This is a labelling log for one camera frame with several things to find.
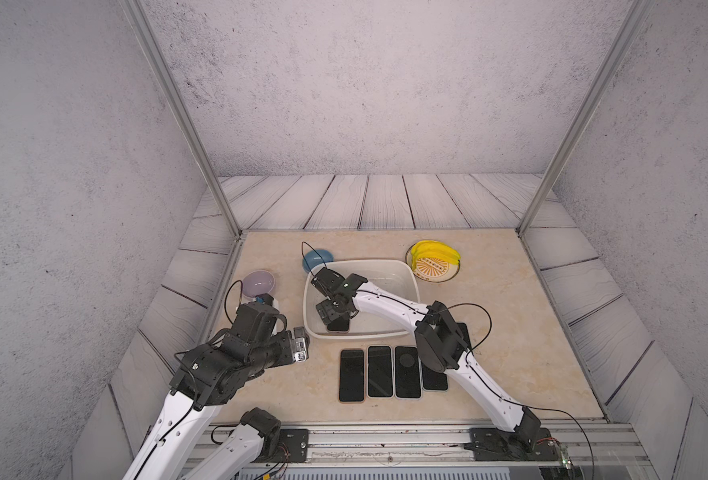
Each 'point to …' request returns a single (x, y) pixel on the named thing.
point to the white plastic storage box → (400, 278)
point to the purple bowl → (257, 282)
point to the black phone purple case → (407, 376)
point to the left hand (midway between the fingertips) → (298, 342)
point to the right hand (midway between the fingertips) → (337, 308)
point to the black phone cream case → (380, 372)
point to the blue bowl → (316, 257)
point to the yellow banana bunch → (435, 250)
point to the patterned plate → (433, 269)
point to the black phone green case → (462, 330)
